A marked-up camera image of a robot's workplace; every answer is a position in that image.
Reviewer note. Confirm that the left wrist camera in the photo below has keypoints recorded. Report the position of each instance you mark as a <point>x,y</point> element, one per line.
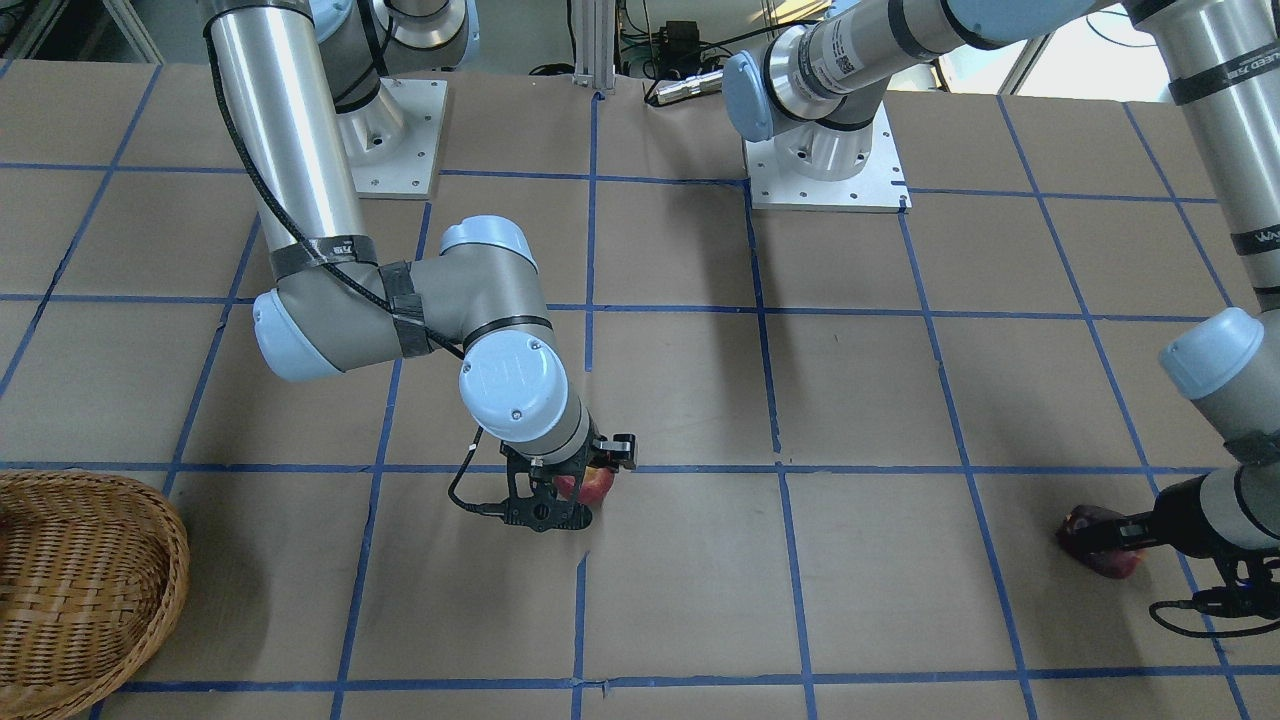
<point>1248,590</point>

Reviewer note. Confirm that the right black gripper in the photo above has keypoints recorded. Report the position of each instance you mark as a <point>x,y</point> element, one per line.
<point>618,449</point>

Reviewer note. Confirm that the wicker basket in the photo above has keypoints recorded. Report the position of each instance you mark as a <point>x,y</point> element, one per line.
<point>94,575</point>

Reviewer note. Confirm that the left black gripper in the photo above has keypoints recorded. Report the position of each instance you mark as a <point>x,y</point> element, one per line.
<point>1178,516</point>

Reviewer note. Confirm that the aluminium frame post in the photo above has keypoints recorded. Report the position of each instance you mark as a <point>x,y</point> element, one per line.
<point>594,27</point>

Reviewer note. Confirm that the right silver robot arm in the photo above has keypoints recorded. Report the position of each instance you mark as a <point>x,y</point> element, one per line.
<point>334,307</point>

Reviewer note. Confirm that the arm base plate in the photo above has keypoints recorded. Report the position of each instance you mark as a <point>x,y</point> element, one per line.
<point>815,168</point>
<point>392,142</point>

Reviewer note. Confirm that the dark red apple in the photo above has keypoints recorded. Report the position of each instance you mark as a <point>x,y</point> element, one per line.
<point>1108,542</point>

